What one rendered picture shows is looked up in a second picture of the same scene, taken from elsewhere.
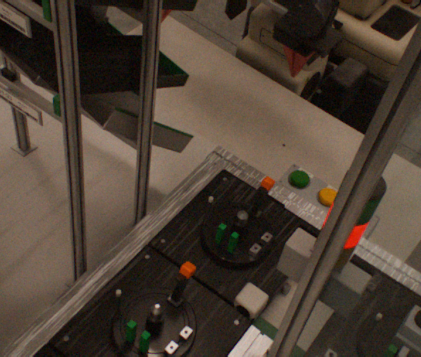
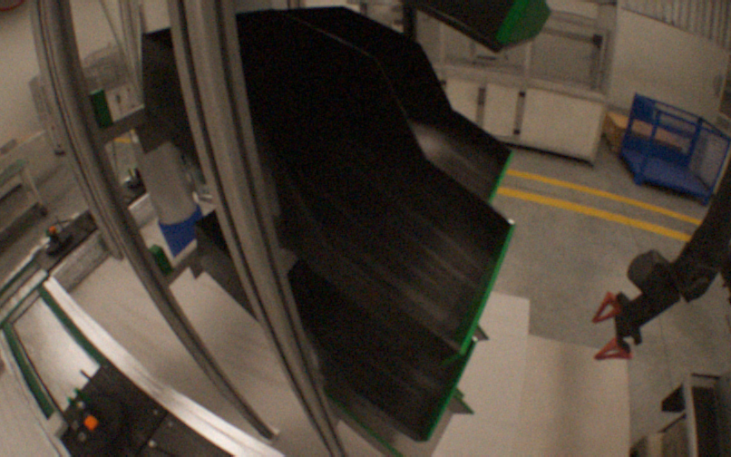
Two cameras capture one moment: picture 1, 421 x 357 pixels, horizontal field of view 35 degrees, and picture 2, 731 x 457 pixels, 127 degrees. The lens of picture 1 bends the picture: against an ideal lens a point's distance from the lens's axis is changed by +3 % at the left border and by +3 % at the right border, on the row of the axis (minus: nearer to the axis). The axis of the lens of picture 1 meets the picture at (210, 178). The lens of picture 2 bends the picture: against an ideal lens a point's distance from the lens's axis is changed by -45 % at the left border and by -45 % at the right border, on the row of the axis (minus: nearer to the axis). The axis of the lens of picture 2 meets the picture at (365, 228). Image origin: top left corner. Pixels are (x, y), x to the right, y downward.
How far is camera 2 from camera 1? 0.96 m
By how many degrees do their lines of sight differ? 60
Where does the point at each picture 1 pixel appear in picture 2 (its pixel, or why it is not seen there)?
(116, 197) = not seen: hidden behind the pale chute
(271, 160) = not seen: outside the picture
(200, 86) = (572, 442)
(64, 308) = (202, 420)
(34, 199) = not seen: hidden behind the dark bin
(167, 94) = (540, 420)
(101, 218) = (344, 432)
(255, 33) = (667, 439)
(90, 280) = (226, 433)
